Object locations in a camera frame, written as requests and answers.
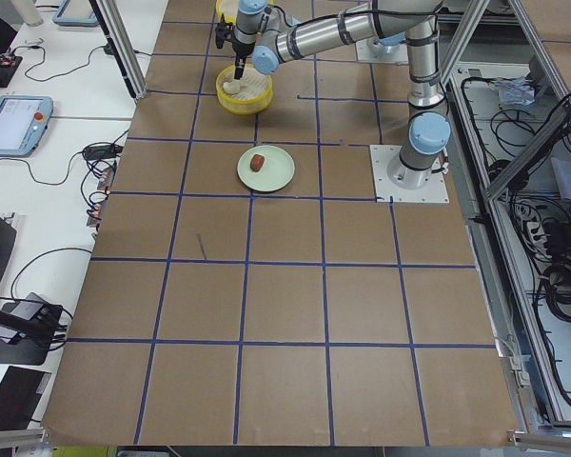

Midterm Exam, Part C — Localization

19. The mint green bowl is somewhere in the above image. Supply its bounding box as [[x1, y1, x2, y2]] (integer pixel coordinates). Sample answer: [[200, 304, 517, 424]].
[[237, 145, 296, 192]]

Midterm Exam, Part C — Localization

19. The blue teach pendant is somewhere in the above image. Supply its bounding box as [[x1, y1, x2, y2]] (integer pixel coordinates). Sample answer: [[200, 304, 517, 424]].
[[0, 95, 53, 158], [52, 0, 99, 28]]

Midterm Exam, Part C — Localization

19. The aluminium frame post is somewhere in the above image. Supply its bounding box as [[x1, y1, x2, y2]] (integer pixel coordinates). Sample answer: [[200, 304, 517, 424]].
[[89, 0, 148, 100]]

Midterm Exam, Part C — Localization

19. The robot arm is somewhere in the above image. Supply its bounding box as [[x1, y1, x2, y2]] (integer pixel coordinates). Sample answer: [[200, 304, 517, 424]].
[[215, 1, 451, 190]]

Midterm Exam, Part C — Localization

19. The black cable bundle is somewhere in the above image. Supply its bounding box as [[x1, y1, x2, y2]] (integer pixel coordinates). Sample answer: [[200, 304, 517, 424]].
[[527, 256, 571, 325]]

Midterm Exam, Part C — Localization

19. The yellow steamer bottom layer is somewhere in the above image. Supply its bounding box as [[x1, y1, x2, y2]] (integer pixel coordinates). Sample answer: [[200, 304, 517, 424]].
[[215, 64, 273, 115]]

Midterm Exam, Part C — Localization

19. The brown steamed bun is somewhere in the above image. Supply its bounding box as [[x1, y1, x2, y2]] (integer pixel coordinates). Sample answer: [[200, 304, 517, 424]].
[[249, 153, 266, 172]]

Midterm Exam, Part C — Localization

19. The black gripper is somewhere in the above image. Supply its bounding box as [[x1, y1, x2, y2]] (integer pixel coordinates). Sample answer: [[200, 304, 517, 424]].
[[232, 40, 253, 80]]

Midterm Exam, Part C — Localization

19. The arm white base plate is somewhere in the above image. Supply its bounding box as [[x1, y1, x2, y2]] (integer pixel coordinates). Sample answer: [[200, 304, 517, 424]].
[[355, 39, 408, 66], [369, 145, 449, 205]]

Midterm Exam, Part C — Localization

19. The white steamed bun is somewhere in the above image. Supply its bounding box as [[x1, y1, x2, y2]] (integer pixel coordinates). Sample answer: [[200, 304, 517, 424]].
[[223, 80, 241, 95]]

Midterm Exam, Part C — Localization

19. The crumpled white paper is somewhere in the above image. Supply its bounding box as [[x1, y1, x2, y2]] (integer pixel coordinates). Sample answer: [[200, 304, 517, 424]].
[[492, 77, 535, 106]]

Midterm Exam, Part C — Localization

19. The black camera stand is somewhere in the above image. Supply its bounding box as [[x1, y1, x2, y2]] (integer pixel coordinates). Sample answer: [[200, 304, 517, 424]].
[[0, 293, 66, 367]]

